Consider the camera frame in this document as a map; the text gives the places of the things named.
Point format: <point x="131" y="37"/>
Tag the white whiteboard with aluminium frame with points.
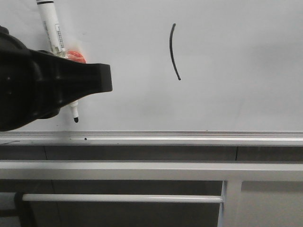
<point x="183" y="72"/>

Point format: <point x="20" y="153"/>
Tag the white black whiteboard marker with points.
<point x="51" y="25"/>

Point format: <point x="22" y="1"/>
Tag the black stand post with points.
<point x="24" y="211"/>

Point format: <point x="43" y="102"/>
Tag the white metal stand frame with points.
<point x="232" y="175"/>

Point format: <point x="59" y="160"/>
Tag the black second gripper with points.
<point x="42" y="80"/>

